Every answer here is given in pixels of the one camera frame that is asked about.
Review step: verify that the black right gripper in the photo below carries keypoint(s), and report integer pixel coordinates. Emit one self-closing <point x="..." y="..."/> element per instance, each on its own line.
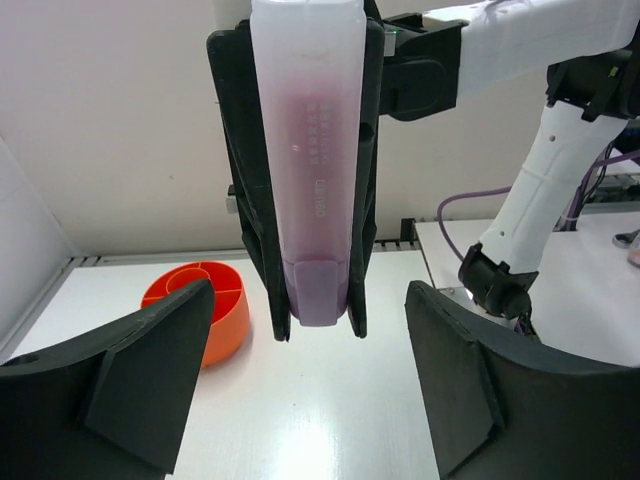
<point x="419" y="79"/>

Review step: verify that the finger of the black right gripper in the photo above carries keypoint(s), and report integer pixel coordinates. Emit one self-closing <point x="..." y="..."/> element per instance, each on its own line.
<point x="231" y="60"/>

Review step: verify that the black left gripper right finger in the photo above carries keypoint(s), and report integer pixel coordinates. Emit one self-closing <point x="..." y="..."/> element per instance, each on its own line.
<point x="501" y="406"/>

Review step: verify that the purple translucent highlighter pen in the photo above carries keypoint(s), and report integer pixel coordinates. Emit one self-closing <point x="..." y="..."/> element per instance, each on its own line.
<point x="309" y="58"/>

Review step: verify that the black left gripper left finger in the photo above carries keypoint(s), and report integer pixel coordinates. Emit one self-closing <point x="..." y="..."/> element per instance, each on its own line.
<point x="111" y="403"/>

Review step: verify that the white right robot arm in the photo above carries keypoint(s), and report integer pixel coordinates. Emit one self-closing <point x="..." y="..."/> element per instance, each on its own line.
<point x="590" y="50"/>

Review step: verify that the orange round divided container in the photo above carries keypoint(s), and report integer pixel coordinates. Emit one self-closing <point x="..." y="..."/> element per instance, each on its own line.
<point x="230" y="319"/>

